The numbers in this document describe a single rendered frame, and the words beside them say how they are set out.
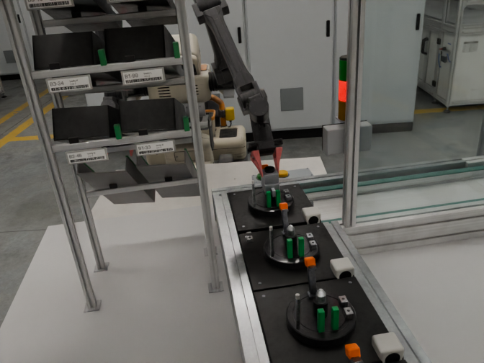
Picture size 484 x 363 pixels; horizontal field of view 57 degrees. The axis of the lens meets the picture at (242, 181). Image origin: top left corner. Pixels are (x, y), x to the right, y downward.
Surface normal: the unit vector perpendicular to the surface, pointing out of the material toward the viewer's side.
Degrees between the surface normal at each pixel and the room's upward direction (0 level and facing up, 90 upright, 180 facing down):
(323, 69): 90
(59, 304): 0
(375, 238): 90
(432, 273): 0
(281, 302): 0
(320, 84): 90
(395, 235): 90
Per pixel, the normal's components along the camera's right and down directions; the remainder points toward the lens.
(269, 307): -0.07, -0.89
